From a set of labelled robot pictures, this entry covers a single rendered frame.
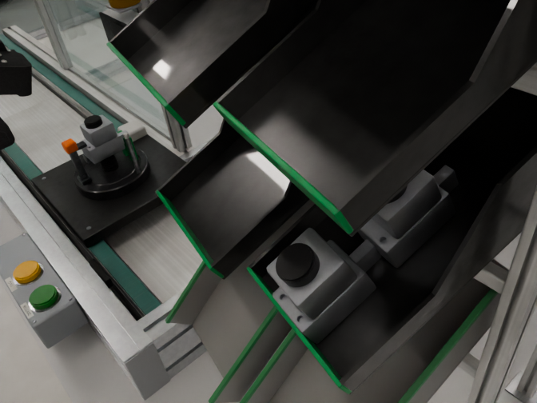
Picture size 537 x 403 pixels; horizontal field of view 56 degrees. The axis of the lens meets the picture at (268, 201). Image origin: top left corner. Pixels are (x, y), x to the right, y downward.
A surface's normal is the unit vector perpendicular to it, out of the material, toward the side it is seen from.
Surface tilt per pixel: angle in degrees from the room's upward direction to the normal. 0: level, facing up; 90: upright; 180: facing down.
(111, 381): 0
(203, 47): 25
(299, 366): 45
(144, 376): 90
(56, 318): 90
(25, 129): 0
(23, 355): 0
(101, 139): 90
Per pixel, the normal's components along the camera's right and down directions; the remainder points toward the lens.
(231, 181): -0.45, -0.51
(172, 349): 0.65, 0.45
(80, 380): -0.11, -0.75
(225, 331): -0.68, -0.24
